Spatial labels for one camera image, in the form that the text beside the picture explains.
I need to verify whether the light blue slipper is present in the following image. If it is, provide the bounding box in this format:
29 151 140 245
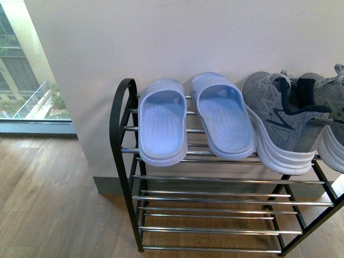
138 78 188 167
191 72 256 160

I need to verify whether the grey sneaker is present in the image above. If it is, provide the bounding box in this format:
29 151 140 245
242 71 332 175
301 64 344 173

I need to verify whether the black metal shoe rack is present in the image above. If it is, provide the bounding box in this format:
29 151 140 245
109 78 343 257

